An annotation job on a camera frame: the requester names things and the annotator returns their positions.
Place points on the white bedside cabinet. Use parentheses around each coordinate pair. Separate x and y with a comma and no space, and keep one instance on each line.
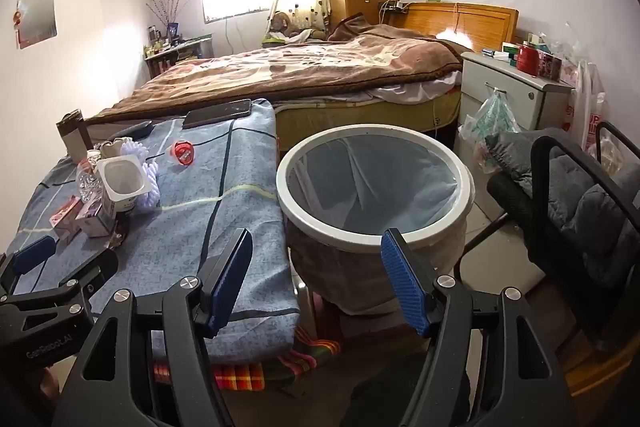
(536,103)

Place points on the white round trash bin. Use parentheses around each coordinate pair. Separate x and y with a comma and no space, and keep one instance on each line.
(342,188)

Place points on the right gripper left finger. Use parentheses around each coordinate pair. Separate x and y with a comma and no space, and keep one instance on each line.
(222,278)

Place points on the black smartphone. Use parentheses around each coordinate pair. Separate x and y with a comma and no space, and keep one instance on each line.
(217,113)

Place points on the bed with brown blanket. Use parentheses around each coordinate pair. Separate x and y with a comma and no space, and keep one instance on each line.
(364,74)

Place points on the dark glasses case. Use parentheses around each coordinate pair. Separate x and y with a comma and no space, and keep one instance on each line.
(135,132)

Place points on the grey chair cushion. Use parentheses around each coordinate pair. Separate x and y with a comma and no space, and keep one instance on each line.
(573,228)

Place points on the wall calendar poster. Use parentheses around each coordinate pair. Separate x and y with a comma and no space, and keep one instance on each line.
(34,21)

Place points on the cluttered side shelf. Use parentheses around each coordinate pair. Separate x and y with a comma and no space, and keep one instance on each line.
(166,51)

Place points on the wooden headboard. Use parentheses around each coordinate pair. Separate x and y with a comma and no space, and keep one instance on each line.
(487,26)

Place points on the blue checked table cloth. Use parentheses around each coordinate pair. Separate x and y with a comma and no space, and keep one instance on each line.
(230,185)

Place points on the red jar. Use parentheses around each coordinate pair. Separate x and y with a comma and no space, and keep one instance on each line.
(528,59)

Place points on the white foam fruit net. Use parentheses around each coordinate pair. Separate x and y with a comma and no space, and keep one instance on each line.
(148,201)

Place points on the black office chair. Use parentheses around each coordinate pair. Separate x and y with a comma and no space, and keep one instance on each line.
(608,318)

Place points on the dark red tin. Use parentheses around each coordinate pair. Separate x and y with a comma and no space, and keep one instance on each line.
(549,66)

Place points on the pink small carton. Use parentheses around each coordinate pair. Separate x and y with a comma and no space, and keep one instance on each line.
(76,216)

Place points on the clear plastic bottle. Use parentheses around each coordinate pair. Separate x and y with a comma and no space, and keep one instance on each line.
(88,181)

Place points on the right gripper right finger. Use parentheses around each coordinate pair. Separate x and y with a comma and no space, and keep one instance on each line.
(412,283)

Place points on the green printed plastic bag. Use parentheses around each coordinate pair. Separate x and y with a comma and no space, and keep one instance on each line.
(495,116)

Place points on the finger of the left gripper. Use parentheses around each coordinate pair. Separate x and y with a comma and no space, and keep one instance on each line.
(34,254)

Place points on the red white plastic bag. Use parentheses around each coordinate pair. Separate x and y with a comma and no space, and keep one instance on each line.
(587,104)

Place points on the white yogurt cup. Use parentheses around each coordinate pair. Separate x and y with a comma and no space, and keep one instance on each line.
(123,181)

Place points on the brown white thermos mug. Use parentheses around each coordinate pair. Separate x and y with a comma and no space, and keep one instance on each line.
(73,131)

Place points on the teddy bear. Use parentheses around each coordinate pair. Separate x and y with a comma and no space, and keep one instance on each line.
(281,23)

